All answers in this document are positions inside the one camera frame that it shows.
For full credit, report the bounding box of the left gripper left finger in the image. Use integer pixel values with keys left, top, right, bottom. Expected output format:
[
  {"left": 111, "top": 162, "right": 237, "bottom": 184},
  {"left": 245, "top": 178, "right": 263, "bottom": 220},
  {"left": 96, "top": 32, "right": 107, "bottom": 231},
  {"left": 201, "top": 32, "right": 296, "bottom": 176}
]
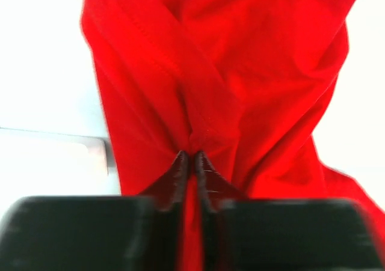
[{"left": 1, "top": 151, "right": 189, "bottom": 270}]

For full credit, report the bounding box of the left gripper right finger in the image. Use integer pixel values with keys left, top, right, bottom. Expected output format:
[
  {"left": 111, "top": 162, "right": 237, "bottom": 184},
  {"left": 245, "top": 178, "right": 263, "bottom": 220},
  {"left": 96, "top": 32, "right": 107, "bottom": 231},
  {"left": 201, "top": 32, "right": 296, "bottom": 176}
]
[{"left": 194, "top": 151, "right": 384, "bottom": 270}]

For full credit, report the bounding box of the red t shirt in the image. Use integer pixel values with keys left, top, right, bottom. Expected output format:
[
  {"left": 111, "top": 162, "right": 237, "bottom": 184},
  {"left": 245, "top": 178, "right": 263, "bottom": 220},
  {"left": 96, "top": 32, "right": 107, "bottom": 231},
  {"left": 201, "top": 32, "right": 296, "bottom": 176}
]
[{"left": 81, "top": 0, "right": 384, "bottom": 258}]

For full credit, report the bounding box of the silver white clothes rack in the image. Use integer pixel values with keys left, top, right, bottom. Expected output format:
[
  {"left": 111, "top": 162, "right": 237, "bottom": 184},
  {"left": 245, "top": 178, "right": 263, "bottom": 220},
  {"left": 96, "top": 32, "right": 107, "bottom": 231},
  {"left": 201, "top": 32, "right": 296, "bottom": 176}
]
[{"left": 1, "top": 129, "right": 108, "bottom": 178}]

